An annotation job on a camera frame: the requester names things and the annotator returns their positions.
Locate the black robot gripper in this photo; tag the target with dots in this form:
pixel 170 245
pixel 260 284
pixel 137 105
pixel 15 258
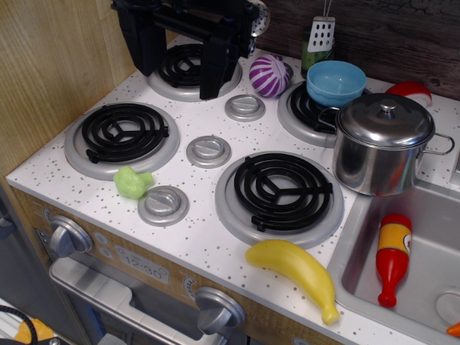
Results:
pixel 224 28

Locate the steel pot lid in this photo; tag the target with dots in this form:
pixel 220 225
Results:
pixel 386 120

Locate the stainless steel pot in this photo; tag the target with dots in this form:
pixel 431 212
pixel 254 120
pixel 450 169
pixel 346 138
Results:
pixel 376 171

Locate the back left black burner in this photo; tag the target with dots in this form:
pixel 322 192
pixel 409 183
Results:
pixel 178 77

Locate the silver perforated ladle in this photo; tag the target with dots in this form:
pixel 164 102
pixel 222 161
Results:
pixel 262 22

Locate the silver stove top knob rear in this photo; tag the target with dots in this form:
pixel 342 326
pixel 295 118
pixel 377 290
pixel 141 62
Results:
pixel 245 108

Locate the silver stove knob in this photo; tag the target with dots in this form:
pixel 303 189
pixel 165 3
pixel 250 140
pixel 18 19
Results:
pixel 163 206
pixel 245 108
pixel 208 152

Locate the purple striped toy ball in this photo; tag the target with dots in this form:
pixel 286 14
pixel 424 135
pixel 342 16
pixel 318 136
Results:
pixel 269 76

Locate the front left black burner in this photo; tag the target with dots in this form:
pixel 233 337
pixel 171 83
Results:
pixel 110 137

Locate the silver stove top knob middle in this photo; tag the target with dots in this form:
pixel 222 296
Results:
pixel 208 152

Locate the green toy can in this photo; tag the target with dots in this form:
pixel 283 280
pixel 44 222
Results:
pixel 308 59

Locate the white slotted toy spatula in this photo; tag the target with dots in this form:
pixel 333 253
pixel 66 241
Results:
pixel 322 31

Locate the green toy broccoli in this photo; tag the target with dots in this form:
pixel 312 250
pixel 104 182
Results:
pixel 132 184

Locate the blue plastic bowl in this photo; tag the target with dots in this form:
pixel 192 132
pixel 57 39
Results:
pixel 334 83

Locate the silver stove top knob front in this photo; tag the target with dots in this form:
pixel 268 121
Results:
pixel 163 206

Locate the front right black burner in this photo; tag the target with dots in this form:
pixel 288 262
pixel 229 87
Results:
pixel 278 195

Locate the left silver oven knob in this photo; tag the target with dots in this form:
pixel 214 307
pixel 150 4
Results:
pixel 68 237

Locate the silver oven knob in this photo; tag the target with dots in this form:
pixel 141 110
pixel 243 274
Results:
pixel 218 311
pixel 68 237

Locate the yellow toy banana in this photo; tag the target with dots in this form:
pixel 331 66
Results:
pixel 301 268

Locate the red white toy food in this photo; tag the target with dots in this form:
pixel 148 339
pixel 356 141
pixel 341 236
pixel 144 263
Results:
pixel 413 90

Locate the right silver oven knob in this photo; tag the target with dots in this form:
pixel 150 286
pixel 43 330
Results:
pixel 218 311

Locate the red toy ketchup bottle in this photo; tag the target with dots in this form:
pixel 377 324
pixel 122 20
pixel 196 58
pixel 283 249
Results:
pixel 393 255

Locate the silver toy sink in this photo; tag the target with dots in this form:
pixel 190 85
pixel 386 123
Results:
pixel 428 296

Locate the orange toy in sink corner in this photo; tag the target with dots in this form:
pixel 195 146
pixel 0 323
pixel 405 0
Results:
pixel 454 330

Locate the silver oven door handle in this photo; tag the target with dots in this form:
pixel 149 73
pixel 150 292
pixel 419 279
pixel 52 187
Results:
pixel 113 298

